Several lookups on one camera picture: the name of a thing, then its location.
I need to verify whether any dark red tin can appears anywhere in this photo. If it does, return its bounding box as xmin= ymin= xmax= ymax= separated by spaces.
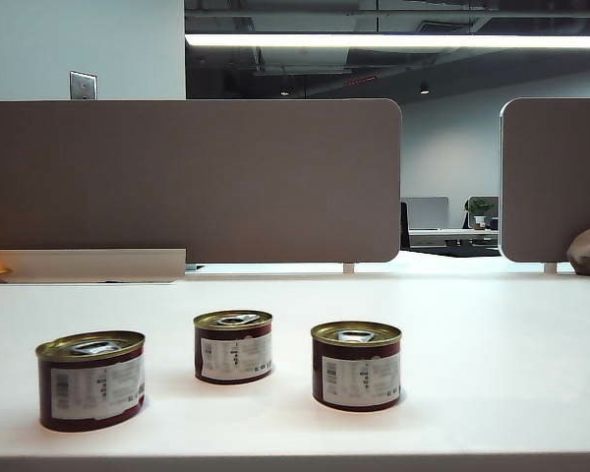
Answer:
xmin=310 ymin=321 xmax=403 ymax=413
xmin=193 ymin=310 xmax=274 ymax=385
xmin=34 ymin=329 xmax=147 ymax=434

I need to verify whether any black office chair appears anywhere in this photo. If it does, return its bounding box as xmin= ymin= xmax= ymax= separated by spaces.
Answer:
xmin=400 ymin=201 xmax=412 ymax=250

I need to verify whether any wide brown desk divider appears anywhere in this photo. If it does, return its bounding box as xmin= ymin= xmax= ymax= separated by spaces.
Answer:
xmin=0 ymin=98 xmax=403 ymax=265

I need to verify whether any grey distant desk divider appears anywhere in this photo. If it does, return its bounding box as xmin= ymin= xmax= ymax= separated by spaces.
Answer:
xmin=405 ymin=196 xmax=449 ymax=231

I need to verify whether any white distant desk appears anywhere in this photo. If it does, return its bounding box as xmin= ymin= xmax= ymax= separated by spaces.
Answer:
xmin=408 ymin=227 xmax=501 ymax=248

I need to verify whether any green potted plant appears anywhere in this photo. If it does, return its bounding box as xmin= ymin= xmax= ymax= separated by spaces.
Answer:
xmin=465 ymin=197 xmax=495 ymax=231

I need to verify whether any white desk shelf box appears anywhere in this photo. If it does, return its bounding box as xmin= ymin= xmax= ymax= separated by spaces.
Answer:
xmin=0 ymin=248 xmax=187 ymax=285

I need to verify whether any long ceiling light strip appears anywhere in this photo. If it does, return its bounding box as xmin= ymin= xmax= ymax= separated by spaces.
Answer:
xmin=184 ymin=31 xmax=590 ymax=50

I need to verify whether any narrow brown desk divider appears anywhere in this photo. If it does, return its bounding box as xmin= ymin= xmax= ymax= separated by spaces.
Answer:
xmin=499 ymin=96 xmax=590 ymax=264

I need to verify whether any brown cloth bag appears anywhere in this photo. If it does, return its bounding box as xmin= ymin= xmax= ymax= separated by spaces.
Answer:
xmin=565 ymin=227 xmax=590 ymax=276

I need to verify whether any metal wall switch plate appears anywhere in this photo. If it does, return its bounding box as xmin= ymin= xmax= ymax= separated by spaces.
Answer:
xmin=69 ymin=70 xmax=99 ymax=101

